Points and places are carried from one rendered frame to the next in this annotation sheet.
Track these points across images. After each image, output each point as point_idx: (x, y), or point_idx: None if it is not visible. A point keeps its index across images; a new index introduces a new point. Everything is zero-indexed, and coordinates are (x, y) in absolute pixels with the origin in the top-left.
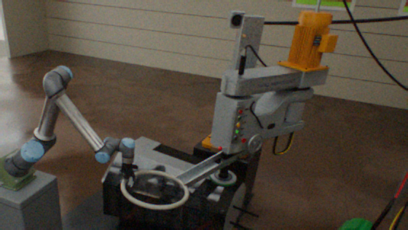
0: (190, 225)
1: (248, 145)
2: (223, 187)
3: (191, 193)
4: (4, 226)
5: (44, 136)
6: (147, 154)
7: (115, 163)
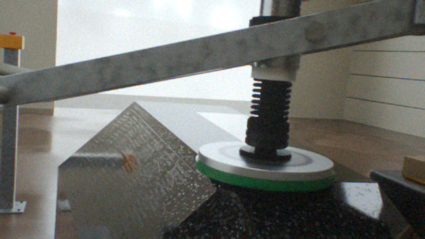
0: None
1: None
2: (214, 190)
3: (126, 205)
4: None
5: None
6: (165, 111)
7: (105, 127)
